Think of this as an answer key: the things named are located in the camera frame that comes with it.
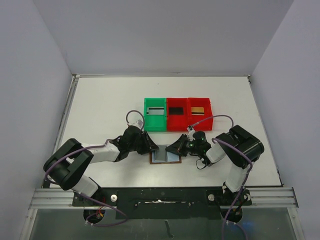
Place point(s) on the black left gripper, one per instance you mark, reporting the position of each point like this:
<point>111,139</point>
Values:
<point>148,145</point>

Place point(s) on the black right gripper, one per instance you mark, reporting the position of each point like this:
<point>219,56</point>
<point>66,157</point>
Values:
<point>183,144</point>

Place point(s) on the brown leather card holder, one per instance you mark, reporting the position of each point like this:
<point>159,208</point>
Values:
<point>171,158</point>

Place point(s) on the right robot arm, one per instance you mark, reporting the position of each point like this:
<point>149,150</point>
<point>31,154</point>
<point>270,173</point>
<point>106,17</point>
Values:
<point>240,146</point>

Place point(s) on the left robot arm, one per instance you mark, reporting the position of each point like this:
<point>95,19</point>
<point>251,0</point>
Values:
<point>66,167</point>

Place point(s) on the black card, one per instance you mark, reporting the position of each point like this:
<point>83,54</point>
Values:
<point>176,111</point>

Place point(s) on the gold card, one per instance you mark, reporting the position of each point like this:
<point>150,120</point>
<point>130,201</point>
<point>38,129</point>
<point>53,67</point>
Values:
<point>197,111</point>

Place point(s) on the red bin right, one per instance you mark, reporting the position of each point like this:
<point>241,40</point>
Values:
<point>204,124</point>

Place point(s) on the red bin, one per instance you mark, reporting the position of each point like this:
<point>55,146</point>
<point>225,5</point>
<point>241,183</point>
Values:
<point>204,124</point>
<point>177,123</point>

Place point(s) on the green bin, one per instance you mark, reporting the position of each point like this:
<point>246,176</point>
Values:
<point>155,123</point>

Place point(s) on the red bin middle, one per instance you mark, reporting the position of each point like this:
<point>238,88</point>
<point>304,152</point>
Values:
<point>177,123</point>

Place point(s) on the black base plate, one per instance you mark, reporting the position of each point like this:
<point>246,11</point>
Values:
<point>165,203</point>

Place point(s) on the aluminium left rail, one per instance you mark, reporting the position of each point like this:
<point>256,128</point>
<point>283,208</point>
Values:
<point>66,111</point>

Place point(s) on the aluminium rail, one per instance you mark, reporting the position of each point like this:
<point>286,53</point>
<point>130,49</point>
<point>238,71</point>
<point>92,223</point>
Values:
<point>51,198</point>
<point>66,111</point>

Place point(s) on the aluminium front rail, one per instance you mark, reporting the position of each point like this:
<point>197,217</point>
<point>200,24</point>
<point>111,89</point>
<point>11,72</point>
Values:
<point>51,198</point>

